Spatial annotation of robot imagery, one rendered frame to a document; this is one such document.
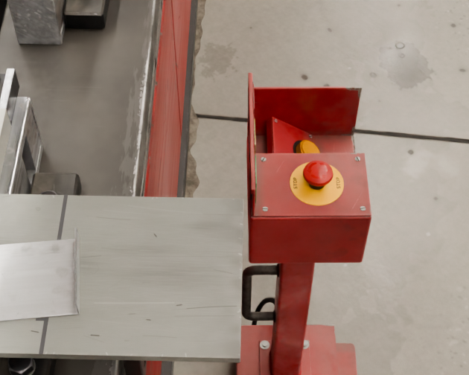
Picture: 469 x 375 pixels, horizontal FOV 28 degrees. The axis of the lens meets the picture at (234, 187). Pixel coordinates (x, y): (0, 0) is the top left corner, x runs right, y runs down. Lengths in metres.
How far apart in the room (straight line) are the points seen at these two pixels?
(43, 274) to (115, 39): 0.46
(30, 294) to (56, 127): 0.34
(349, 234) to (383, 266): 0.85
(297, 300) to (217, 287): 0.66
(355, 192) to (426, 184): 1.01
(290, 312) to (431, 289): 0.57
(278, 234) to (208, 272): 0.35
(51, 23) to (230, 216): 0.44
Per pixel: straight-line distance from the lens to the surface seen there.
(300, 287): 1.52
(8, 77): 1.10
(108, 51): 1.28
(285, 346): 1.71
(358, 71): 2.46
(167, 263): 0.92
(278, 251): 1.29
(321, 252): 1.30
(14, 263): 0.94
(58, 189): 1.10
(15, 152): 1.06
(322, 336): 1.88
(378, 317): 2.05
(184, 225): 0.94
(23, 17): 1.27
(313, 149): 1.36
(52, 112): 1.22
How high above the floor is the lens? 1.79
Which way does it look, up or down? 54 degrees down
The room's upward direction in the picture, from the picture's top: straight up
